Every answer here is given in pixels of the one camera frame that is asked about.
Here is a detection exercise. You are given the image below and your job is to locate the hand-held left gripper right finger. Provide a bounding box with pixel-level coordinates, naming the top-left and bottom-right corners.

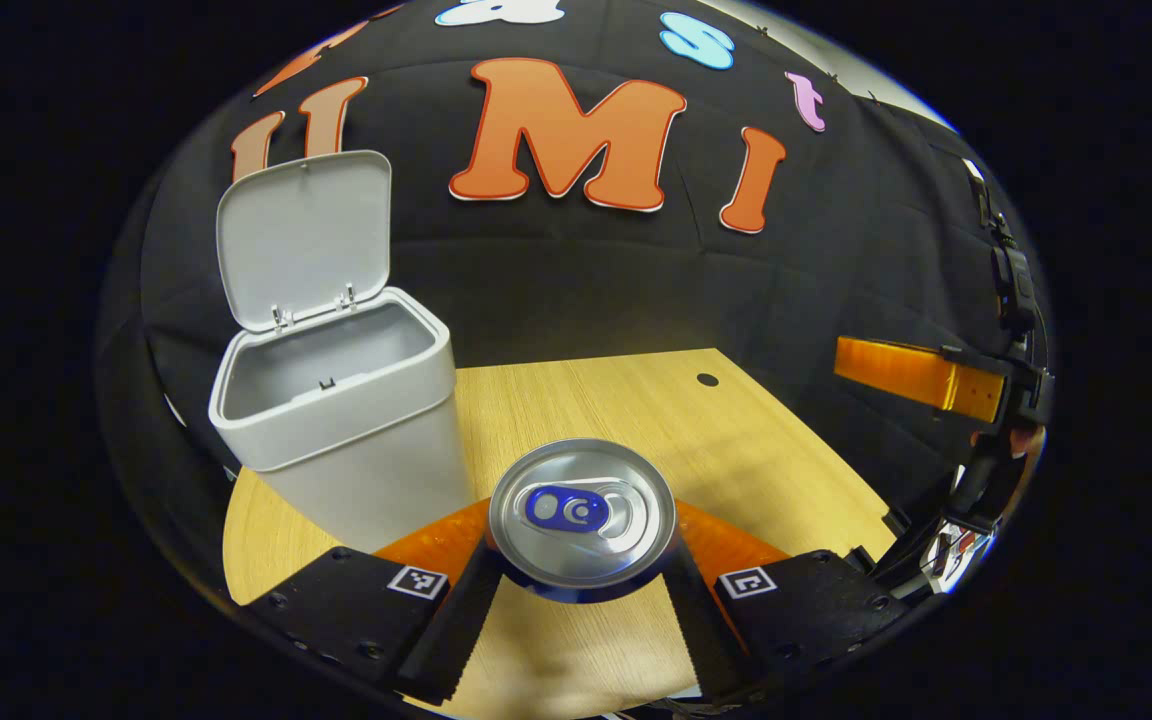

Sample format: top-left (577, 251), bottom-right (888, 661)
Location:
top-left (662, 498), bottom-right (909, 706)

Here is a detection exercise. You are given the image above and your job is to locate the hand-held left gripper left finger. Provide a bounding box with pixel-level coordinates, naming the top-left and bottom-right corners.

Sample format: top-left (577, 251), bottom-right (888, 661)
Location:
top-left (242, 498), bottom-right (509, 706)

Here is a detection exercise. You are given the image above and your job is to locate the silver blue pop can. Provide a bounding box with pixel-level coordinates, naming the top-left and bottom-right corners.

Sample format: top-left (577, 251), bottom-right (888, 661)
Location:
top-left (488, 438), bottom-right (679, 605)

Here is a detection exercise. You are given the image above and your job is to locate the white desktop garbage bin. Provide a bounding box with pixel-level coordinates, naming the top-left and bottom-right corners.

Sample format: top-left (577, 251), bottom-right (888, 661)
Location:
top-left (208, 150), bottom-right (472, 554)

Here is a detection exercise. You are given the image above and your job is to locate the wooden desktop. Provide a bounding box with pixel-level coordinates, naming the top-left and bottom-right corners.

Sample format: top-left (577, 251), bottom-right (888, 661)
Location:
top-left (222, 348), bottom-right (899, 720)

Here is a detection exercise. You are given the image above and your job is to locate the black backdrop cloth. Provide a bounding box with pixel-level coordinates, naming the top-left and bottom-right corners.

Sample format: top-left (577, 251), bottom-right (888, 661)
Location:
top-left (96, 0), bottom-right (1052, 521)

